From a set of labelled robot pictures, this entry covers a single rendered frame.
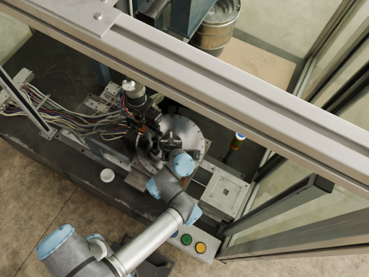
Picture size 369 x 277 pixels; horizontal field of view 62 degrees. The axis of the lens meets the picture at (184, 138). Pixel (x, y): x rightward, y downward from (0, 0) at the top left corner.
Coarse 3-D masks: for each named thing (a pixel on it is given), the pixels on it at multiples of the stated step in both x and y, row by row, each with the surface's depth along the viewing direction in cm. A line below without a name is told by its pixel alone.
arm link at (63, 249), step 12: (60, 228) 88; (72, 228) 91; (48, 240) 85; (60, 240) 85; (72, 240) 87; (84, 240) 94; (96, 240) 123; (36, 252) 86; (48, 252) 84; (60, 252) 84; (72, 252) 84; (84, 252) 86; (96, 252) 110; (108, 252) 124; (48, 264) 84; (60, 264) 82; (72, 264) 83; (84, 264) 84; (60, 276) 82
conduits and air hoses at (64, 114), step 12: (24, 72) 173; (24, 84) 173; (0, 96) 166; (0, 108) 165; (12, 108) 165; (48, 108) 170; (108, 108) 164; (48, 120) 166; (60, 120) 167; (72, 120) 165; (84, 120) 164; (96, 120) 168; (108, 120) 152; (120, 120) 153; (72, 132) 161; (96, 132) 150; (108, 132) 151; (120, 132) 152
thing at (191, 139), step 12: (168, 120) 150; (180, 120) 151; (144, 132) 147; (168, 132) 148; (180, 132) 148; (192, 132) 149; (144, 144) 145; (156, 144) 145; (192, 144) 146; (204, 144) 147; (144, 156) 142; (156, 156) 143; (156, 168) 140
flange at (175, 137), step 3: (165, 135) 146; (168, 135) 146; (174, 135) 146; (177, 135) 147; (162, 138) 145; (165, 138) 145; (174, 138) 146; (177, 138) 146; (180, 138) 146; (159, 141) 145; (159, 144) 144; (162, 144) 144; (159, 147) 144; (162, 147) 144; (162, 150) 143
